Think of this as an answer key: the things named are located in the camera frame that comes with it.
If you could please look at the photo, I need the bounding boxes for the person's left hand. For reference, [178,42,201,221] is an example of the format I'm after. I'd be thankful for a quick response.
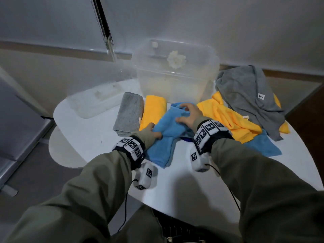
[145,122,163,140]

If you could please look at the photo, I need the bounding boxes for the person's right hand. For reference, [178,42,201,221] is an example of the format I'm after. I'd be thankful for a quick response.
[175,103,203,129]

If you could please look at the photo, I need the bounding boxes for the blue microfibre cloth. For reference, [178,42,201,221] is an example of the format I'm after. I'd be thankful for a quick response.
[242,129,283,157]
[145,102,195,169]

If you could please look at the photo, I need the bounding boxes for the person's left forearm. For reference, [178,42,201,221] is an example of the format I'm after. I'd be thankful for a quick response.
[5,128,158,243]

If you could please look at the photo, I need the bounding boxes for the person's right forearm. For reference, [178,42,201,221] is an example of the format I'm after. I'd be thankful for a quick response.
[192,116,324,243]

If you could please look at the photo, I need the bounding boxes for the folded yellow cloth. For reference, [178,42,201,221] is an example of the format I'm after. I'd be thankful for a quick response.
[138,95,168,131]

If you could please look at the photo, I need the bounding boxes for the left marker wristband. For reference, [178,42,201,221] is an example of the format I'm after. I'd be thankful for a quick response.
[112,136,146,171]

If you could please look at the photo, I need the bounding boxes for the marker wristband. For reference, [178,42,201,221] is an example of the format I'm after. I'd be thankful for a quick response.
[193,120,234,155]
[112,136,146,171]

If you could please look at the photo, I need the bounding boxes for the right marker wristband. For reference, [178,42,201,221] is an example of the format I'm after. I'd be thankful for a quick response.
[193,120,234,155]

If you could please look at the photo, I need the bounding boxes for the folded grey cloth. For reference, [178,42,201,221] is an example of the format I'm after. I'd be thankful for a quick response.
[112,92,145,137]

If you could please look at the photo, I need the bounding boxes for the clear plastic storage bin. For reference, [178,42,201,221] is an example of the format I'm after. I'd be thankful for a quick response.
[131,39,220,104]

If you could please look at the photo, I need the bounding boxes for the crumpled yellow cloth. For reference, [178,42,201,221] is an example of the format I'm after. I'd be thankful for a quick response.
[196,91,290,144]

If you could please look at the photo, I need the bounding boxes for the white crumpled cloth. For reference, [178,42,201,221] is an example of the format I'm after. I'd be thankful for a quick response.
[167,50,187,70]

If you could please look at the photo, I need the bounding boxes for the crumpled grey cloth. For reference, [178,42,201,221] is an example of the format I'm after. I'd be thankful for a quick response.
[215,65,286,142]

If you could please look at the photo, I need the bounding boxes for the clear plastic bin lid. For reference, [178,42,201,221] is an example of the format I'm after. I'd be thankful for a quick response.
[66,82,125,119]

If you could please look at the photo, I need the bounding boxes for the white round table base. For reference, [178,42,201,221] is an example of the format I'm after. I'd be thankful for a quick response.
[48,126,88,169]

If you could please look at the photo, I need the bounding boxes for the grey bench seat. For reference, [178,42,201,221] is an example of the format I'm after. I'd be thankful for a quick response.
[0,65,55,198]

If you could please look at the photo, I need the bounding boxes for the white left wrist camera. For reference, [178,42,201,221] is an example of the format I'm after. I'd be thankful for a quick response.
[133,162,154,191]

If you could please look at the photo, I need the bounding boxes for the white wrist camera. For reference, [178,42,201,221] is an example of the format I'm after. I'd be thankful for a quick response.
[133,162,154,191]
[190,145,211,173]

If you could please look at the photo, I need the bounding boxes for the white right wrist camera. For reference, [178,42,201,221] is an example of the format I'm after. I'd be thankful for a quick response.
[190,145,211,173]

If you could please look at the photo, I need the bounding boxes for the black left camera cable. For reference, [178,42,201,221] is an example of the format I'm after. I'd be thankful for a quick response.
[117,179,139,232]

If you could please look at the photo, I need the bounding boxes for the black camera cable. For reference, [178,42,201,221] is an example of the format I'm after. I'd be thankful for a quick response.
[117,179,139,232]
[205,164,241,213]

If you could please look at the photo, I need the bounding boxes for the black right camera cable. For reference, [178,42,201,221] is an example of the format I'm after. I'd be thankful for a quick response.
[205,164,241,213]

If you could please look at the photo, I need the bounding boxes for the black window frame bar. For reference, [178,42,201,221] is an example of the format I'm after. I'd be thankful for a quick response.
[90,0,117,61]

